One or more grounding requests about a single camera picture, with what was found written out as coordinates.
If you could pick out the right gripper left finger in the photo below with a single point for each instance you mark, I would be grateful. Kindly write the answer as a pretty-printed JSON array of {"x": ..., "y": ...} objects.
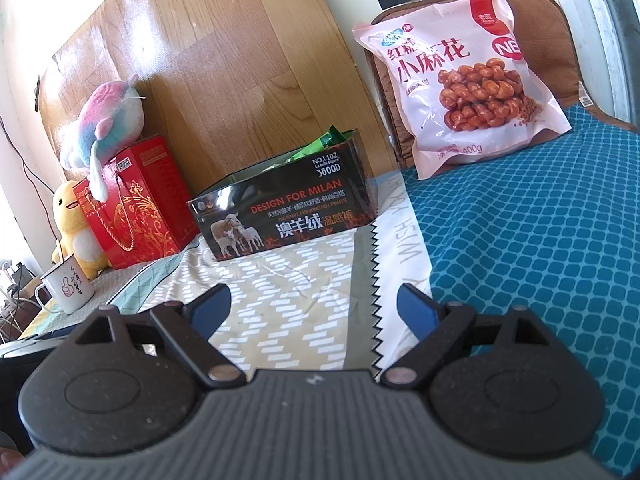
[{"x": 186, "y": 328}]

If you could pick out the white enamel mug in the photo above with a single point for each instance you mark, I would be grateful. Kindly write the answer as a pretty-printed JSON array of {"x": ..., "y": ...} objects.
[{"x": 67, "y": 285}]

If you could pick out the green snack packet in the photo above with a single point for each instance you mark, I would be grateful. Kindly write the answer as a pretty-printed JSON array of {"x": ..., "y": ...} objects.
[{"x": 328, "y": 139}]

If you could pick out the person's left hand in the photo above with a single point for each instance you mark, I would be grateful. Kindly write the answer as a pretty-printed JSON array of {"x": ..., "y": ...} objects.
[{"x": 9, "y": 458}]

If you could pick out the brown cushion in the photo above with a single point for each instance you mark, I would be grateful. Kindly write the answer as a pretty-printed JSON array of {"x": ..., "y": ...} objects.
[{"x": 541, "y": 30}]

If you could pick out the blue checked sheet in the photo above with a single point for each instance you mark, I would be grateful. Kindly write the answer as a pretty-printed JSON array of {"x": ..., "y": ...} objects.
[{"x": 554, "y": 228}]

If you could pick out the yellow duck plush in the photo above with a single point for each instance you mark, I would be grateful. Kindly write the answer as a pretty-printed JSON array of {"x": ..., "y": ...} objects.
[{"x": 77, "y": 238}]

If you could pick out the patterned bed quilt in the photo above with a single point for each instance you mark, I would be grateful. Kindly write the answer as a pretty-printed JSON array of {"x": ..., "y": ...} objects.
[{"x": 324, "y": 304}]

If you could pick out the pink fried-twist snack bag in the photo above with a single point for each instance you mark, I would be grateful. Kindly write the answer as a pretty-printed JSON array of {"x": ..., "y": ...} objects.
[{"x": 461, "y": 84}]

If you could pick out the black sheep-print box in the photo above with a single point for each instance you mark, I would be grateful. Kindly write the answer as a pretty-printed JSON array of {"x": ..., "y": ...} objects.
[{"x": 273, "y": 204}]

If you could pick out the pastel rainbow plush toy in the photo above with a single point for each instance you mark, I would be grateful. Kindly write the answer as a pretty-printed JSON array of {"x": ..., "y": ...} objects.
[{"x": 111, "y": 120}]

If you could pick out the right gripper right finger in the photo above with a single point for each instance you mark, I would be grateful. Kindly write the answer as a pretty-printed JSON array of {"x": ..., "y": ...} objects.
[{"x": 440, "y": 330}]

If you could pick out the wooden headboard panel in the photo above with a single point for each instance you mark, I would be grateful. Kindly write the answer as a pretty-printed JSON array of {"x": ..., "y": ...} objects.
[{"x": 226, "y": 82}]

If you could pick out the red gift bag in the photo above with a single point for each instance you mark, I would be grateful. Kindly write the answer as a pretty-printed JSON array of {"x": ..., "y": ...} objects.
[{"x": 146, "y": 216}]

